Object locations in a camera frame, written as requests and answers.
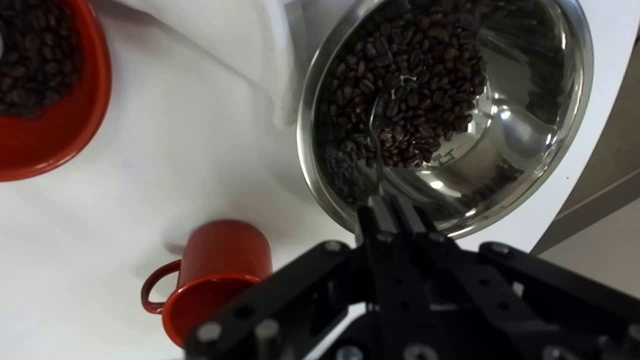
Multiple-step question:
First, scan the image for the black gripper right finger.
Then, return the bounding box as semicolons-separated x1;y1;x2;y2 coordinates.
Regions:
390;195;440;242

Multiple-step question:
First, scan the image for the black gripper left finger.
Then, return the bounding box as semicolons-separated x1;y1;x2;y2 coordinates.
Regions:
357;195;399;242

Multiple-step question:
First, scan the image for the small metal spoon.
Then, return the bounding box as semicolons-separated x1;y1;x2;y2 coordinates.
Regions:
367;74;414;195

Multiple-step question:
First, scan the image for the metal bowl with coffee beans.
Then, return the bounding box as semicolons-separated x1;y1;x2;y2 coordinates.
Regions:
296;0;595;239

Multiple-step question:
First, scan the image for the red mug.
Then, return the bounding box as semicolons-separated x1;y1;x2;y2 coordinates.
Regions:
140;219;272;345

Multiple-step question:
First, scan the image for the red bowl with coffee beans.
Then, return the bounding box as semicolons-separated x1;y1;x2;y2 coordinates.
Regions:
0;0;112;182

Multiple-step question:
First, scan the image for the round white table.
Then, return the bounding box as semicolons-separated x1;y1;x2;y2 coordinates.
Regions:
0;0;640;360

